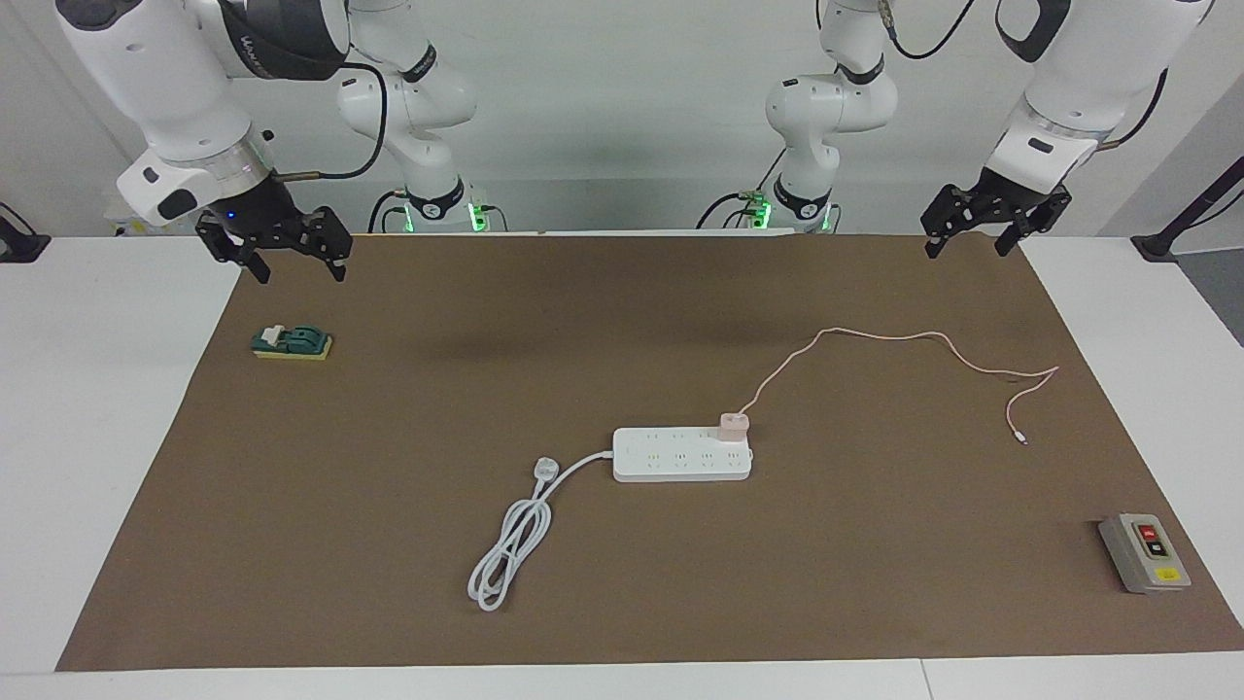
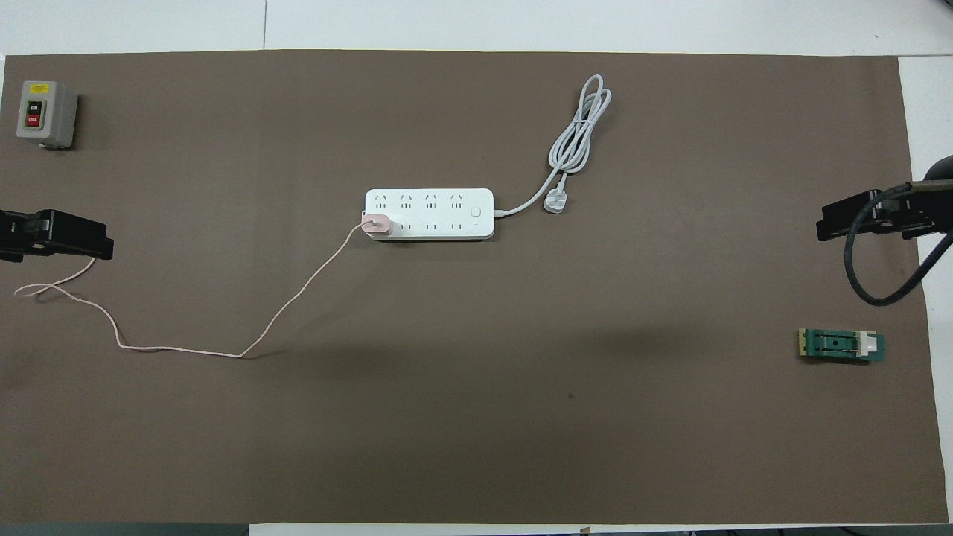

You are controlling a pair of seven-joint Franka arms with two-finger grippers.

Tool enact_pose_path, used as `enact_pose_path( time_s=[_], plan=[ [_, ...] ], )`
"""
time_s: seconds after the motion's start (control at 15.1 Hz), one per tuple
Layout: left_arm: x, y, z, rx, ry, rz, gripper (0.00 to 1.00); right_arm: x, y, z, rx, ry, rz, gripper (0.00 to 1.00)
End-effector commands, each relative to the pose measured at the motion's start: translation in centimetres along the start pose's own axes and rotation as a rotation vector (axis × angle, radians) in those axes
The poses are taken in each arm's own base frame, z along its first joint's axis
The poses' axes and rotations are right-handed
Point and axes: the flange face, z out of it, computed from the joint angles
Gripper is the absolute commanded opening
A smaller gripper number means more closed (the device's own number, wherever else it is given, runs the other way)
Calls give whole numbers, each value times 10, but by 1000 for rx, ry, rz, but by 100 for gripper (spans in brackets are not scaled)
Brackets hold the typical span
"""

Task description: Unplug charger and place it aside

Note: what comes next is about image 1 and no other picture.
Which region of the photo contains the green knife switch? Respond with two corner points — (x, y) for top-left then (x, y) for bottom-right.
(251, 324), (333, 362)

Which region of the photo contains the grey push-button switch box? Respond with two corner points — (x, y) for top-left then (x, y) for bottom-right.
(1098, 513), (1192, 595)

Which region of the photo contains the black table clamp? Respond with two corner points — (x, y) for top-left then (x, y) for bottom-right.
(0, 201), (52, 263)

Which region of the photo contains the brown table mat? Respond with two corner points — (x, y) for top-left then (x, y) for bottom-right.
(55, 233), (1244, 672)

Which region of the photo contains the black stand with pole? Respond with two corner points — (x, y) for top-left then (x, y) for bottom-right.
(1130, 156), (1244, 263)

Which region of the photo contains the white power strip cord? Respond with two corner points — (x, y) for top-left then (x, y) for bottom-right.
(467, 449), (616, 612)

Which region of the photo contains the black base cable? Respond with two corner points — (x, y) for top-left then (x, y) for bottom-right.
(367, 188), (411, 234)
(695, 146), (790, 230)

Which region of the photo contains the black left base cable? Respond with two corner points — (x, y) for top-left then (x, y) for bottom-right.
(695, 146), (790, 230)

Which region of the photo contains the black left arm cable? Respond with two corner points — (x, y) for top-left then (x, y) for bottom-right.
(814, 0), (1169, 149)

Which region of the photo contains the white background box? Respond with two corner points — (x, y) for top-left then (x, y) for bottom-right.
(105, 209), (200, 237)

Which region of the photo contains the black right base cable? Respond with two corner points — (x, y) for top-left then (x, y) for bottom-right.
(367, 188), (411, 234)

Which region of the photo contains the pink charging cable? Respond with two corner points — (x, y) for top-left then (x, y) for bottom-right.
(739, 329), (1060, 446)

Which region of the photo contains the white power strip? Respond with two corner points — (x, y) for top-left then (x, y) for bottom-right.
(612, 425), (754, 483)

